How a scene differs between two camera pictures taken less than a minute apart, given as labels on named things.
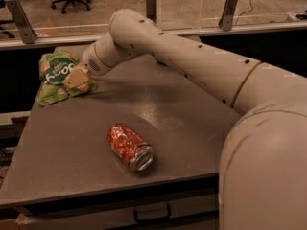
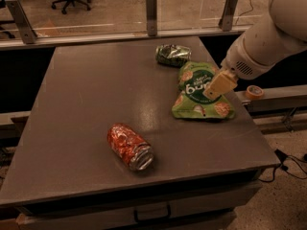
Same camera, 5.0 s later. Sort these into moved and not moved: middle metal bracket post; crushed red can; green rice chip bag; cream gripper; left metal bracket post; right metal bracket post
Moved: green rice chip bag; cream gripper
Not moved: right metal bracket post; middle metal bracket post; left metal bracket post; crushed red can
